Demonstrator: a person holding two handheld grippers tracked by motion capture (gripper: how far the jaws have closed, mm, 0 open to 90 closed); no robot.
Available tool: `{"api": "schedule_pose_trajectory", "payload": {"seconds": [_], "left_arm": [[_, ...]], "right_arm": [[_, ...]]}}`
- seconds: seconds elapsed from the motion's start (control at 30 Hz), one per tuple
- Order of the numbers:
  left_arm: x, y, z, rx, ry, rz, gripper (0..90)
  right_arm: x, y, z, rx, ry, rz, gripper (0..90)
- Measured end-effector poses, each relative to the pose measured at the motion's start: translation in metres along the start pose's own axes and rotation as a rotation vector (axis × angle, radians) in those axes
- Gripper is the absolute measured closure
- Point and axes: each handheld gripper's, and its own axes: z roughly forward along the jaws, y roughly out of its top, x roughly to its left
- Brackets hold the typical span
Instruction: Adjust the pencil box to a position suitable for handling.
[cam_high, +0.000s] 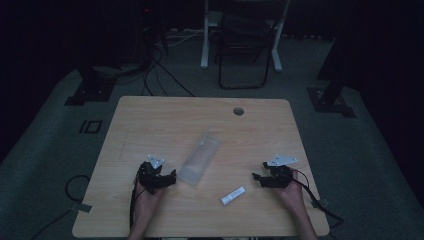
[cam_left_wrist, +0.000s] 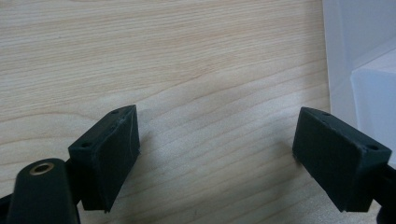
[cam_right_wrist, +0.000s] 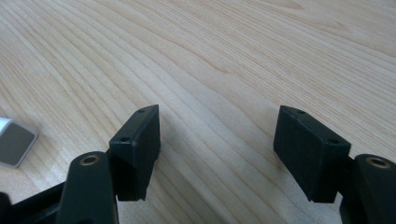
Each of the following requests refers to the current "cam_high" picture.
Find clear plastic box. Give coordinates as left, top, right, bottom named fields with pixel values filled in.
left=177, top=130, right=222, bottom=186

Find small white tube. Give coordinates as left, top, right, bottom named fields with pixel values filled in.
left=220, top=186, right=247, bottom=207

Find grey tape piece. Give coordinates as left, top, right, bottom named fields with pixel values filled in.
left=70, top=202, right=94, bottom=214

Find person's right hand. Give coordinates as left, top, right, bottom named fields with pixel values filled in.
left=277, top=169, right=306, bottom=214

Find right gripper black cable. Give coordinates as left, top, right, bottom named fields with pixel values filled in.
left=292, top=169, right=345, bottom=230

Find white floor cable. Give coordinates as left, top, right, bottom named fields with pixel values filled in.
left=156, top=28, right=205, bottom=48

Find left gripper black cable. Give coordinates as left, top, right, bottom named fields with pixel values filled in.
left=128, top=173, right=148, bottom=231

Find black looped floor cable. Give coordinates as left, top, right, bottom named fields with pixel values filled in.
left=29, top=174, right=92, bottom=240

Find black stand base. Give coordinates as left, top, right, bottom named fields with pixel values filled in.
left=64, top=65, right=118, bottom=107

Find black folding chair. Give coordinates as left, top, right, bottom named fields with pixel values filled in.
left=217, top=0, right=285, bottom=91

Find black floor cables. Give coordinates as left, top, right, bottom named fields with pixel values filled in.
left=141, top=46, right=196, bottom=98

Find black stand with base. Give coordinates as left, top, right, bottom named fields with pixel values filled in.
left=306, top=0, right=358, bottom=119

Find white desk leg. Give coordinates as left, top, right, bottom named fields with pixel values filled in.
left=270, top=0, right=292, bottom=73
left=200, top=0, right=211, bottom=70

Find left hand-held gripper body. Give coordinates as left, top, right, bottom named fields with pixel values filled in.
left=137, top=153, right=172, bottom=192

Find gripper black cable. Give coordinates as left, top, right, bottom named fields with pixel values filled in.
left=292, top=169, right=345, bottom=230
left=128, top=173, right=148, bottom=231

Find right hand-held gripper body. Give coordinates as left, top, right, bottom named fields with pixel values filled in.
left=260, top=153, right=299, bottom=189

